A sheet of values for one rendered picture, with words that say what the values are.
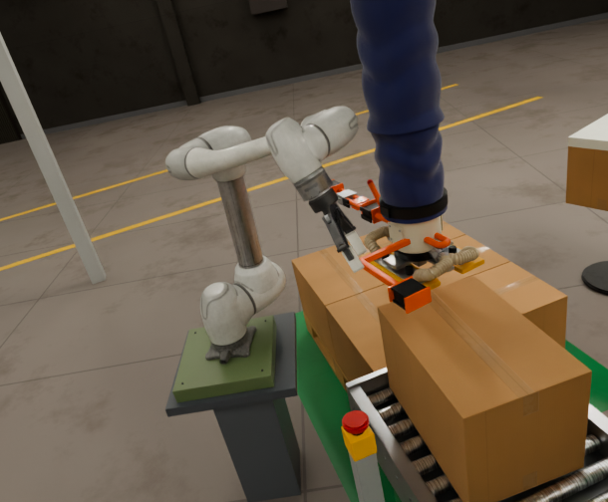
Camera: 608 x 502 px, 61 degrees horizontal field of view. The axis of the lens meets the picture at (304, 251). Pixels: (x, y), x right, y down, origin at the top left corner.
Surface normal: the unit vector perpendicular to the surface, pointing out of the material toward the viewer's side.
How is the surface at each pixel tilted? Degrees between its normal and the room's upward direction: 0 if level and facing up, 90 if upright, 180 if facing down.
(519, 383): 0
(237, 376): 2
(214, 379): 2
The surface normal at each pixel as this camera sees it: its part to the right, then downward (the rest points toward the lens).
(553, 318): 0.32, 0.39
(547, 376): -0.19, -0.87
